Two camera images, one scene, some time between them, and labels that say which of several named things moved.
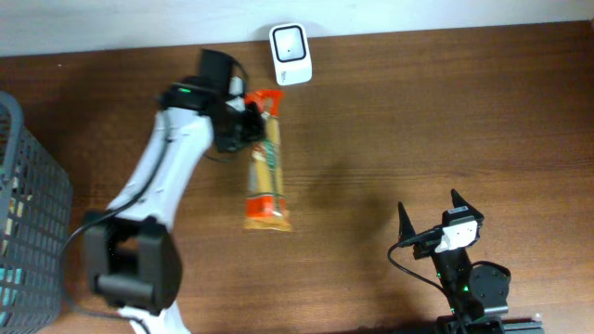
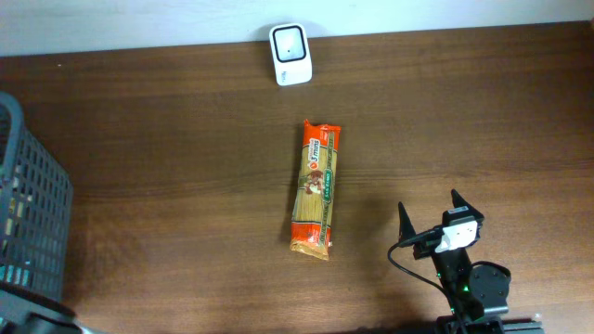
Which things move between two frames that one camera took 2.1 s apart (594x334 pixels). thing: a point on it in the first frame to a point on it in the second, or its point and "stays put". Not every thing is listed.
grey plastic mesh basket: x=36 y=208 stays put
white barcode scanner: x=291 y=53 stays put
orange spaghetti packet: x=265 y=204 to x=316 y=191
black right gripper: x=427 y=246 stays put
